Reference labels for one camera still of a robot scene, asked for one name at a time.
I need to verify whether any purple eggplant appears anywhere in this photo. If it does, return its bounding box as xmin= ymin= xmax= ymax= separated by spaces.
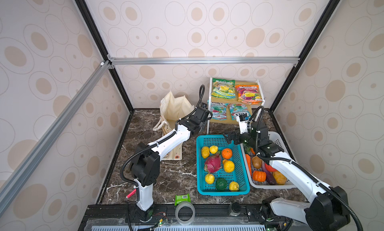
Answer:
xmin=262 ymin=162 xmax=277 ymax=186

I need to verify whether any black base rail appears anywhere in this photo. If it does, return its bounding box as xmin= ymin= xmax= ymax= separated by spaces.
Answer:
xmin=78 ymin=204 xmax=310 ymax=231

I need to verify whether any orange pink snack bag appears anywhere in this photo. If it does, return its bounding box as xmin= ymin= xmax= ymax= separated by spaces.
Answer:
xmin=235 ymin=85 xmax=263 ymax=105

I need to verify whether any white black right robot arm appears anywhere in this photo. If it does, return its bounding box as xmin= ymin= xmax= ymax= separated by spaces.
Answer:
xmin=223 ymin=121 xmax=364 ymax=231

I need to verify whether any pink marker pen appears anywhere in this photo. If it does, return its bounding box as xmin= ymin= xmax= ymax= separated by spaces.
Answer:
xmin=126 ymin=189 xmax=137 ymax=199

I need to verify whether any green Fox's candy bag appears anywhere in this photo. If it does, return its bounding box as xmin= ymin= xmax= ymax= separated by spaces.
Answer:
xmin=229 ymin=104 xmax=251 ymax=121

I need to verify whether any black knob on rail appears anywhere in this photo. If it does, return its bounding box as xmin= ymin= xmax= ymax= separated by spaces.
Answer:
xmin=229 ymin=202 xmax=241 ymax=217

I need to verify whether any orange tangerine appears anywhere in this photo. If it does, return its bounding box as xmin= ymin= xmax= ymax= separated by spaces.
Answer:
xmin=221 ymin=148 xmax=233 ymax=160

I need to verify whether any red teal snack bag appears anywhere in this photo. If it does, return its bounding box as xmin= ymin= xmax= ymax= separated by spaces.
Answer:
xmin=211 ymin=102 xmax=228 ymax=121

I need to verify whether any yellow potato-like vegetable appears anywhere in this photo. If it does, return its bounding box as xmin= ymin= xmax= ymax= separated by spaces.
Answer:
xmin=273 ymin=171 xmax=287 ymax=185

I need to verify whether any brown potato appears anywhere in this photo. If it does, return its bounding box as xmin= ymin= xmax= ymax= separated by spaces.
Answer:
xmin=251 ymin=156 xmax=263 ymax=169

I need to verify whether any small yellow lemon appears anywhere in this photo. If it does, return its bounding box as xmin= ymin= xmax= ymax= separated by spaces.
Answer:
xmin=209 ymin=146 xmax=219 ymax=155

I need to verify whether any white wooden two-tier shelf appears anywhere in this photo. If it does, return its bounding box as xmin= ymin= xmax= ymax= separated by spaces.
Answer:
xmin=207 ymin=78 xmax=265 ymax=133

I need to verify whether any pink dragon fruit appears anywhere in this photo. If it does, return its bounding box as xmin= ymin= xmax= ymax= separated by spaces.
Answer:
xmin=204 ymin=153 xmax=221 ymax=174

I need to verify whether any clear tape roll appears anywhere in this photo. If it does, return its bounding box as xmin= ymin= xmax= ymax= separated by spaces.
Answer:
xmin=175 ymin=201 xmax=196 ymax=226

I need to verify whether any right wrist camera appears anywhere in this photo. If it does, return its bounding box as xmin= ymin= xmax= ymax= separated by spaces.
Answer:
xmin=236 ymin=113 xmax=249 ymax=134

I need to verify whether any cream canvas grocery bag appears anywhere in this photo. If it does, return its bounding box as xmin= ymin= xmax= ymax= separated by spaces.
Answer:
xmin=152 ymin=90 xmax=196 ymax=162

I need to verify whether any green tape dispenser box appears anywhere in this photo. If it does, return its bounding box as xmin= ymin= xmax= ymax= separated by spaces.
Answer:
xmin=175 ymin=194 xmax=191 ymax=206

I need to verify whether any green yellow snack bag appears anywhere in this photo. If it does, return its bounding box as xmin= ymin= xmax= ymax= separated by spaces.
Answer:
xmin=212 ymin=78 xmax=236 ymax=100

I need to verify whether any yellow fruit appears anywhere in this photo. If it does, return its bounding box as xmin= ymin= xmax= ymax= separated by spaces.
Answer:
xmin=229 ymin=182 xmax=240 ymax=192
xmin=205 ymin=174 xmax=215 ymax=185

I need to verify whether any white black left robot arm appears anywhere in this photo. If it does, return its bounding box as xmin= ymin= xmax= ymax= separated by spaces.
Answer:
xmin=120 ymin=104 xmax=213 ymax=222

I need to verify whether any orange mini pumpkin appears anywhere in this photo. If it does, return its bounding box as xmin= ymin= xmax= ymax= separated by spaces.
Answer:
xmin=253 ymin=171 xmax=267 ymax=183

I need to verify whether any orange carrot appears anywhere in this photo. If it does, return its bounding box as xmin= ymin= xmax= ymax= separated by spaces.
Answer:
xmin=245 ymin=154 xmax=252 ymax=175

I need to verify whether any white plastic basket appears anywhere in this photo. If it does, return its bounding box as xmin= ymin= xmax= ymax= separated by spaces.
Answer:
xmin=238 ymin=130 xmax=298 ymax=190

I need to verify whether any red tomato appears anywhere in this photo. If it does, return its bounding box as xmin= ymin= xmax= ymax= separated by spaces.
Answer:
xmin=264 ymin=163 xmax=277 ymax=173

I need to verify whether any teal plastic basket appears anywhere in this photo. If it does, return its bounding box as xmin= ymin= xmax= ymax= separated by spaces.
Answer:
xmin=196 ymin=135 xmax=250 ymax=196

